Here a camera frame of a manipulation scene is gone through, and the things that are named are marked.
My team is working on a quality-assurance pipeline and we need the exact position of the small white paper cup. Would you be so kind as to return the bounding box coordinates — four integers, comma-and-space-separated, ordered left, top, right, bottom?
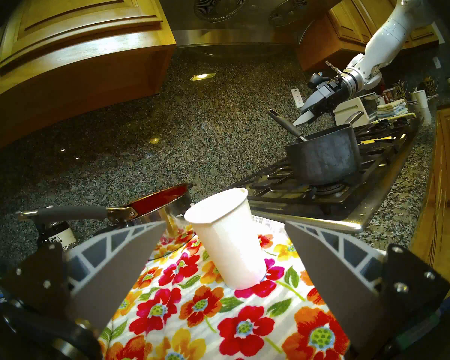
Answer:
412, 89, 432, 125

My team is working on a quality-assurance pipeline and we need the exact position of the steel pan red interior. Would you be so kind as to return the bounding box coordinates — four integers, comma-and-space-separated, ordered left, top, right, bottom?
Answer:
15, 182, 194, 238

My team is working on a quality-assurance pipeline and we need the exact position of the dark bottle white label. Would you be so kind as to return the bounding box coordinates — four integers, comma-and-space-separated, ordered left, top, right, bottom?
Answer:
36, 220, 79, 249

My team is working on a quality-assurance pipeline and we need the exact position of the white rectangular board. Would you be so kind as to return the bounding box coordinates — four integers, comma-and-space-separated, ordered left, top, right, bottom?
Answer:
333, 93, 377, 126

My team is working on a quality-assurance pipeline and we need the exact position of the folded dish cloths stack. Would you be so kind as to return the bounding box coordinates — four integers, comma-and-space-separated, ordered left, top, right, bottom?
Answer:
375, 99, 407, 119

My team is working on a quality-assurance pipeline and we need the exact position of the wooden upper cabinet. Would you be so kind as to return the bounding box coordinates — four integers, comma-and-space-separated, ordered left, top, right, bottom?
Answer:
0, 0, 176, 155
294, 0, 439, 71

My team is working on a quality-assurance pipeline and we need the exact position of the dark grey saucepan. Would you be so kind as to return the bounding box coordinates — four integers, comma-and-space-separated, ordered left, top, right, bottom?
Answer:
284, 110, 365, 185

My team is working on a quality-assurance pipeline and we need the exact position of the black handled metal spoon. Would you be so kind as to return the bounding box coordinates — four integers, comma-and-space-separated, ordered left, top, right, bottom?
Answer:
267, 109, 308, 142

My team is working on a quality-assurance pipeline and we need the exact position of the stainless steel gas cooktop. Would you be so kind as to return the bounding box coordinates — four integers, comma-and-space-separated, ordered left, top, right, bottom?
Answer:
225, 115, 420, 233

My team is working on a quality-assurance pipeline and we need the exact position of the floral dish towel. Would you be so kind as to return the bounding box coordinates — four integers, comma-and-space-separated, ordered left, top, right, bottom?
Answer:
99, 213, 351, 360

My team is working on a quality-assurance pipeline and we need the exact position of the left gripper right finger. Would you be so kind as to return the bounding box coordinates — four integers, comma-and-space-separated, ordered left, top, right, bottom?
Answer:
284, 221, 450, 352

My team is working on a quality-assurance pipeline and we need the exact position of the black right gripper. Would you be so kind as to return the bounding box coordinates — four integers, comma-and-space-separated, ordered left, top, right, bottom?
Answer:
292, 78, 351, 126

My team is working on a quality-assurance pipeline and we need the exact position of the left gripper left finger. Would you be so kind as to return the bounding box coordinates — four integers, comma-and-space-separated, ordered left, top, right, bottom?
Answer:
0, 221, 168, 330

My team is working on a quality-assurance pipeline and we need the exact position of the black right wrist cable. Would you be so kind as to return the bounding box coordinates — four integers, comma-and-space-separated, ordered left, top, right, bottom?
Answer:
325, 61, 344, 82

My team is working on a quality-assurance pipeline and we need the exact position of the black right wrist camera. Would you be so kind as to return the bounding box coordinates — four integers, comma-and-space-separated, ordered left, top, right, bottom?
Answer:
308, 72, 330, 89

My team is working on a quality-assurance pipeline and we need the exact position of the stainless steel range hood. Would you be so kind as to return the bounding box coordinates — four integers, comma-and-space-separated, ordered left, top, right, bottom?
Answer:
156, 0, 360, 56

